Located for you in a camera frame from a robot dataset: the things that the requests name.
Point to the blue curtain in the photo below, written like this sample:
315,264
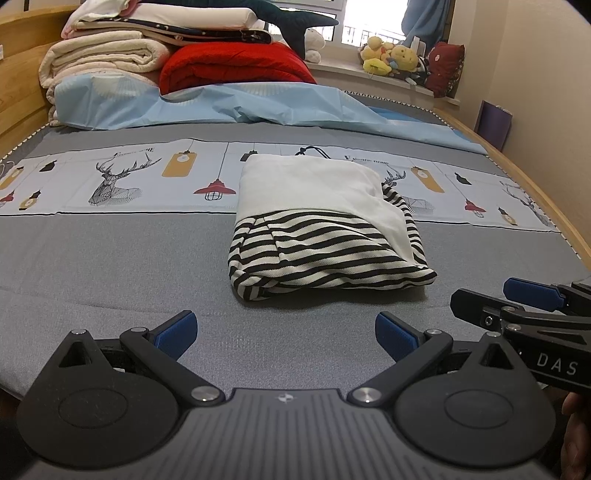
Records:
427,21

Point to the cream folded blanket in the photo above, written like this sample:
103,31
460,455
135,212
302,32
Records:
101,57

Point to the dark red cushion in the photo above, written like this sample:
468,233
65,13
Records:
444,69

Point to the wooden headboard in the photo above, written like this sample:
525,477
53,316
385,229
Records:
23,78

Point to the yellow duck plush toy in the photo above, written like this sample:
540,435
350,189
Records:
375,55

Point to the black and white plush toy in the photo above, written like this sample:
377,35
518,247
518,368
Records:
422,69

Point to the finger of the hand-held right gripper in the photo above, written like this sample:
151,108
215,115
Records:
475,307
531,293

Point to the light blue sheet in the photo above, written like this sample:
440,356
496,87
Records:
258,104

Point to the dark blue shark plush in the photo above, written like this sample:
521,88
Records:
286,21

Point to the white folded blanket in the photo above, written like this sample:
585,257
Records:
184,16

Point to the window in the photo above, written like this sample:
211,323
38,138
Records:
369,21

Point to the striped hooded sweater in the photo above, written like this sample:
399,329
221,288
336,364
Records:
318,230

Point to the person's right hand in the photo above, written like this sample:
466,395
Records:
577,424

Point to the grey printed bed sheet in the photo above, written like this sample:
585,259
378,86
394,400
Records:
115,258

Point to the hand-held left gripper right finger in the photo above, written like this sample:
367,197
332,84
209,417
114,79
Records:
395,334

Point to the pink and white cloth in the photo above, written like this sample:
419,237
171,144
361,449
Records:
92,11

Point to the purple box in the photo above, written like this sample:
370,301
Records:
494,124

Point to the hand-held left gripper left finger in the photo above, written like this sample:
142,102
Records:
178,332

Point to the red blanket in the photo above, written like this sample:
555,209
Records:
235,69

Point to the yellow round plush toy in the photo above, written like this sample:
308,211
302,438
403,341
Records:
406,57

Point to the wooden bed frame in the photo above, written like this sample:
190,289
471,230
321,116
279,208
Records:
545,184

